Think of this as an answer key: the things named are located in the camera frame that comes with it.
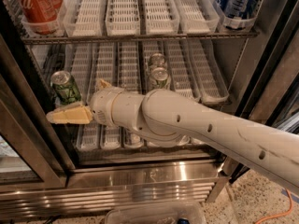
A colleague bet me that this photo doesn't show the red cola can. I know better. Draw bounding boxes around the red cola can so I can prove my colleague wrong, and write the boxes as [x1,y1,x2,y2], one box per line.
[18,0,63,35]

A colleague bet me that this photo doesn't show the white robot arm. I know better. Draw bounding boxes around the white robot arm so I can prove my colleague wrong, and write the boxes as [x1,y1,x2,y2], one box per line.
[47,86,299,194]

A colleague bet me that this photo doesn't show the stainless steel fridge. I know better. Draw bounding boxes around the stainless steel fridge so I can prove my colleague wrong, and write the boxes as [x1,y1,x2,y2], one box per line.
[0,0,299,221]

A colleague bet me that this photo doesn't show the orange cable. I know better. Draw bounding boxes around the orange cable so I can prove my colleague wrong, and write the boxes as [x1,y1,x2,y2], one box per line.
[254,189,294,224]

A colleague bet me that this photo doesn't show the silver can behind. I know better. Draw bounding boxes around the silver can behind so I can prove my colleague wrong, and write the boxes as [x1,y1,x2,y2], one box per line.
[148,53,167,70]

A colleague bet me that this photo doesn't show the white floral can front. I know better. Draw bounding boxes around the white floral can front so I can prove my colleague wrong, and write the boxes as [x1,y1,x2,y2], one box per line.
[149,67,171,90]

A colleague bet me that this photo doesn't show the fridge door right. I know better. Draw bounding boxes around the fridge door right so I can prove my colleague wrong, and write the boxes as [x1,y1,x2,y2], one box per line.
[229,3,299,184]

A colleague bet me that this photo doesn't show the green soda can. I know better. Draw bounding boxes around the green soda can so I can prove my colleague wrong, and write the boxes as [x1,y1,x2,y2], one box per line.
[50,70,81,105]

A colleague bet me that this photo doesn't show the clear plastic bin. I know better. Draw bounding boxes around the clear plastic bin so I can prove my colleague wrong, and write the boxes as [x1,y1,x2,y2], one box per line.
[105,201,206,224]

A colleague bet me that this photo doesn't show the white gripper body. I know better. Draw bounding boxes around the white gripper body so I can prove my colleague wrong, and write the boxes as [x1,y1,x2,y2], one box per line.
[89,87,124,126]

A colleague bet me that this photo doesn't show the top wire shelf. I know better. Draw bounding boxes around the top wire shelf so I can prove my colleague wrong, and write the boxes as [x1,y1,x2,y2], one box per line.
[21,30,259,45]

